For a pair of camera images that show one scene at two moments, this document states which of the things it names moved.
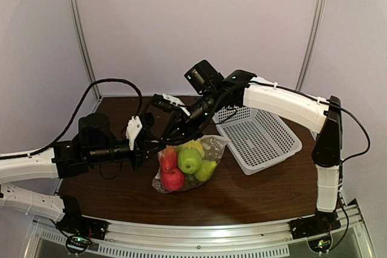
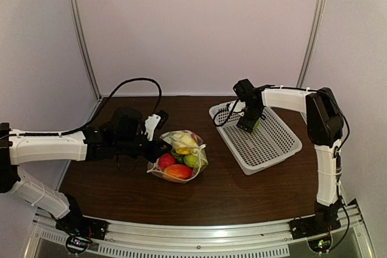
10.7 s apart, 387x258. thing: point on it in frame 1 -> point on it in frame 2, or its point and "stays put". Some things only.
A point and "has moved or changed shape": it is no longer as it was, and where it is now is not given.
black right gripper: [176, 123] -> [247, 121]
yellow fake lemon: [195, 144] has moved or changed shape
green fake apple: [189, 160] -> [256, 124]
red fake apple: [173, 180] -> [165, 160]
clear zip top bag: [184, 166] has moved or changed shape
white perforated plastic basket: [260, 140] stays put
